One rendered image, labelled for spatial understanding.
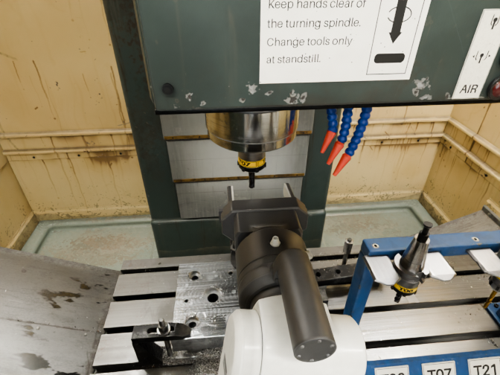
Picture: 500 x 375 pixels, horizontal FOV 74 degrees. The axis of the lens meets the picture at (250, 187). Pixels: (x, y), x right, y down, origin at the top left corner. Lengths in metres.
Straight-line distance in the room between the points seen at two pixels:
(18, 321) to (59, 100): 0.83
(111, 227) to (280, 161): 1.01
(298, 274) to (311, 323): 0.05
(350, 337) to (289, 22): 0.29
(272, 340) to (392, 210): 1.67
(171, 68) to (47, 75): 1.23
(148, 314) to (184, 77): 0.78
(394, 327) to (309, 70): 0.81
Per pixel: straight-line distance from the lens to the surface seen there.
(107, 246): 1.73
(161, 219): 1.32
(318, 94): 0.36
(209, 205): 1.23
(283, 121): 0.52
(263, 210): 0.44
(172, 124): 1.06
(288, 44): 0.34
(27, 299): 1.43
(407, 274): 0.70
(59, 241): 1.86
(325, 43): 0.35
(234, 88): 0.34
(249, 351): 0.30
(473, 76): 0.43
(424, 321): 1.07
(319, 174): 1.25
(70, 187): 1.79
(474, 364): 1.00
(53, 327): 1.36
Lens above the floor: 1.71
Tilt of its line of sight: 35 degrees down
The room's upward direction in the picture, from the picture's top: straight up
